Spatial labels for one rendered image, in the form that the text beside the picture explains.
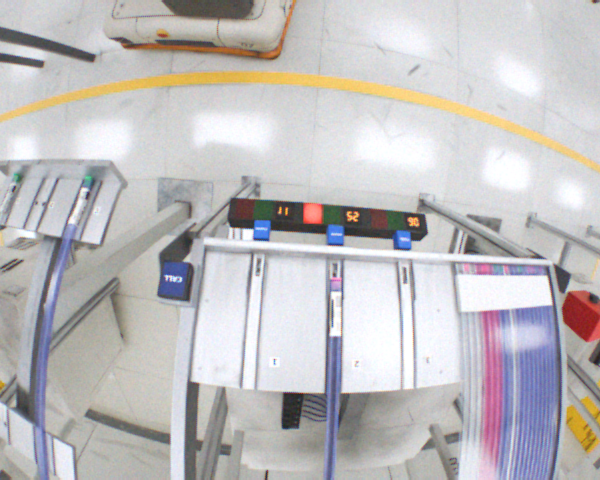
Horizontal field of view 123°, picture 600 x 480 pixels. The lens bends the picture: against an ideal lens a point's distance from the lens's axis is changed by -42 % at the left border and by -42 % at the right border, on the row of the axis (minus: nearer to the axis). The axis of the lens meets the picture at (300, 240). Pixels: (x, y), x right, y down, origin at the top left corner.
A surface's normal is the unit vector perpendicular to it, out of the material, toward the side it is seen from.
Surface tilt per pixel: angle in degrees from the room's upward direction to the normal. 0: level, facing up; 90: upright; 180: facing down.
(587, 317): 90
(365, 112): 0
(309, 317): 43
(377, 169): 0
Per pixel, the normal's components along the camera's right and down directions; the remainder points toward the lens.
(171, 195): 0.02, 0.33
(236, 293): 0.07, -0.40
